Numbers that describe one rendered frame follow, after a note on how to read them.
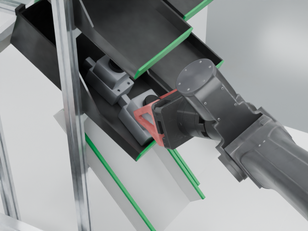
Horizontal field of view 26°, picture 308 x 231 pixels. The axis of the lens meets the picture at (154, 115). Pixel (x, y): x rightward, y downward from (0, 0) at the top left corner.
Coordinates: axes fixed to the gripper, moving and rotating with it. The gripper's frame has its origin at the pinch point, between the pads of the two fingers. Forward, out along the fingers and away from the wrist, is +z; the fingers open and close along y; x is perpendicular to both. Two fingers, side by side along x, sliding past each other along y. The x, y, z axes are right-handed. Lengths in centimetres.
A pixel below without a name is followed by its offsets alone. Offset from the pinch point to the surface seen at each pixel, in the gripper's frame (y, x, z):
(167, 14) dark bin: -6.2, -13.1, -2.3
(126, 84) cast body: -1.0, -3.3, 5.5
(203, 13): -134, 28, 125
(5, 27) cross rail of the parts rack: 7.9, -15.9, 21.4
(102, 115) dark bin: 4.3, -0.1, 6.7
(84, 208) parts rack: 7.8, 17.0, 15.4
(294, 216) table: -32, 39, 5
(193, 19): -124, 27, 121
